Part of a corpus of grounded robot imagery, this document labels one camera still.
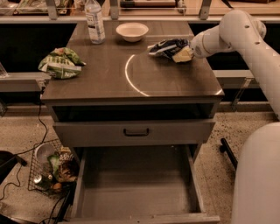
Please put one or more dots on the snack bags in basket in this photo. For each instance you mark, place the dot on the snack bags in basket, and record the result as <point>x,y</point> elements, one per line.
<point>64,169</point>

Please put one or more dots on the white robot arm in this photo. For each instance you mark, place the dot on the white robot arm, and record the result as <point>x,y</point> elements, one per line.
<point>256,197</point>

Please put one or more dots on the open grey bottom drawer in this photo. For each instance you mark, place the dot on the open grey bottom drawer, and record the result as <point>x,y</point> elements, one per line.
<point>138,185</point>

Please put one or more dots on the black drawer handle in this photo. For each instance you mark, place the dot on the black drawer handle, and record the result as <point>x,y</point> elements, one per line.
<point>136,133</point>

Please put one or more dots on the blue chip bag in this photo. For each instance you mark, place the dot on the blue chip bag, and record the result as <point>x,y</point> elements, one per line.
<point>168,48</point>

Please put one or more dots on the green jalapeno chip bag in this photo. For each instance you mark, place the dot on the green jalapeno chip bag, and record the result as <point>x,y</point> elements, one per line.
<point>62,63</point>

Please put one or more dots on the black wire basket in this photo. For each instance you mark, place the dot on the black wire basket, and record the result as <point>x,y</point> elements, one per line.
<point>40,177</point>

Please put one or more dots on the black object left edge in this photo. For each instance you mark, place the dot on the black object left edge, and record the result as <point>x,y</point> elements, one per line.
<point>7,161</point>

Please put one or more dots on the white ceramic bowl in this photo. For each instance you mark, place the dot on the white ceramic bowl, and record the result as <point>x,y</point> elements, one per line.
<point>132,32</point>

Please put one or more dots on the clear plastic cup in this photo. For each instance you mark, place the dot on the clear plastic cup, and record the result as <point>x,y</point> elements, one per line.
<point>43,151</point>

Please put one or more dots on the black chair base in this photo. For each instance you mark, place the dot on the black chair base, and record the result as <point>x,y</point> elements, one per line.
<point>226,148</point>

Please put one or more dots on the grey middle drawer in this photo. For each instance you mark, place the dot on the grey middle drawer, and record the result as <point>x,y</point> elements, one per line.
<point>93,134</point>

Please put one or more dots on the clear plastic water bottle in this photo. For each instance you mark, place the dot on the clear plastic water bottle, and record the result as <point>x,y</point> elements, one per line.
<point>93,12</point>

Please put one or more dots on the grey drawer cabinet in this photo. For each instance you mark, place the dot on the grey drawer cabinet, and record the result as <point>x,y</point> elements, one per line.
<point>121,82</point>

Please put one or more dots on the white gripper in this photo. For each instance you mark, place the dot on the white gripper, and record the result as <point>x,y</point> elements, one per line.
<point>199,46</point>

